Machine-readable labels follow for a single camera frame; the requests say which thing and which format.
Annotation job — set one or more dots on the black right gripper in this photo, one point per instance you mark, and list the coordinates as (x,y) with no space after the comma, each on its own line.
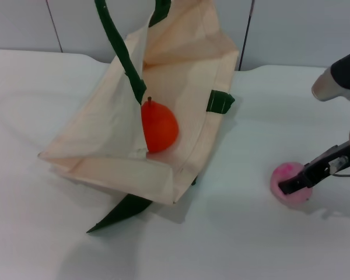
(329,163)

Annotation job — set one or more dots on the pink peach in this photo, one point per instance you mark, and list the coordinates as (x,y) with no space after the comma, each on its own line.
(286,173)

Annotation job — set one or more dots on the orange fruit with stem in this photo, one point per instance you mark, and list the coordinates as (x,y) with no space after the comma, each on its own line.
(160,128)

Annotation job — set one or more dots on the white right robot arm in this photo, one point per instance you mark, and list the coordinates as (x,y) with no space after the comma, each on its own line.
(347,73)

